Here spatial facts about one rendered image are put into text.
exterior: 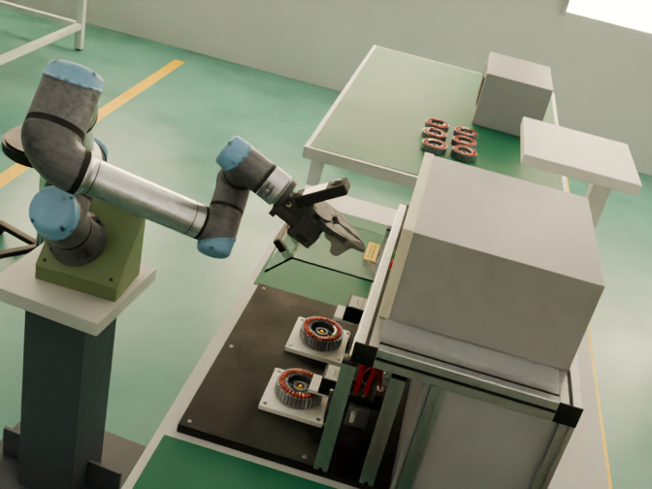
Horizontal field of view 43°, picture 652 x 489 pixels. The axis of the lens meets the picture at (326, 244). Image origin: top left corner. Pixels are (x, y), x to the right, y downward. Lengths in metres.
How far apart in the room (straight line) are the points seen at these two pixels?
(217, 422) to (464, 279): 0.63
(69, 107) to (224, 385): 0.72
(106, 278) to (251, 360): 0.45
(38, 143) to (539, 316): 1.01
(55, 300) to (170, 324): 1.29
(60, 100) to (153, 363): 1.73
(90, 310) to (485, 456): 1.05
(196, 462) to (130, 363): 1.48
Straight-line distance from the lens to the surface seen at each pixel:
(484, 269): 1.61
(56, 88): 1.71
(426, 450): 1.73
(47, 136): 1.68
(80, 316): 2.17
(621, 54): 6.47
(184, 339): 3.40
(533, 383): 1.65
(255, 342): 2.12
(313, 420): 1.91
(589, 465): 2.15
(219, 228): 1.78
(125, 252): 2.23
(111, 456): 2.86
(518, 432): 1.69
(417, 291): 1.64
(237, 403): 1.93
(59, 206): 2.06
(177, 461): 1.80
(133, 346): 3.33
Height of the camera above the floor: 2.00
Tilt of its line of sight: 28 degrees down
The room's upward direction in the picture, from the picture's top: 13 degrees clockwise
